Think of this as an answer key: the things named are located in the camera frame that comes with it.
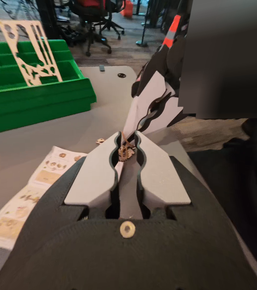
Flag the black office chair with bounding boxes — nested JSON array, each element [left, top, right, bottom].
[[68, 0, 125, 57]]

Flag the wooden cutout parts sheet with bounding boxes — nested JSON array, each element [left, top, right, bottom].
[[0, 20, 63, 87]]

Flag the orange traffic cone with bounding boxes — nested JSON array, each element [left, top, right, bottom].
[[161, 15, 181, 49]]

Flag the stacked green plastic bins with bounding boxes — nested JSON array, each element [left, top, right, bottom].
[[0, 40, 97, 136]]

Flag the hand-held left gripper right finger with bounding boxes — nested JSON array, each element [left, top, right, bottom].
[[134, 130, 192, 220]]

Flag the red bag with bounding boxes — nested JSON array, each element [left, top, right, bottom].
[[77, 0, 106, 9]]

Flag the wooden gear axle assembly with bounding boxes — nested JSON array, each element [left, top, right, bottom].
[[118, 145, 135, 162]]

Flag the paper assembly instruction sheet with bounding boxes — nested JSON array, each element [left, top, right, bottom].
[[0, 146, 124, 250]]

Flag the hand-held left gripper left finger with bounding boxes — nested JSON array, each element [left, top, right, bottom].
[[64, 131, 122, 220]]

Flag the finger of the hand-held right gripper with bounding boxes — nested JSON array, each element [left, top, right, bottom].
[[139, 89, 184, 134], [122, 70, 172, 135]]

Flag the small orange bag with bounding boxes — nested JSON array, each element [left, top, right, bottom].
[[120, 0, 133, 17]]

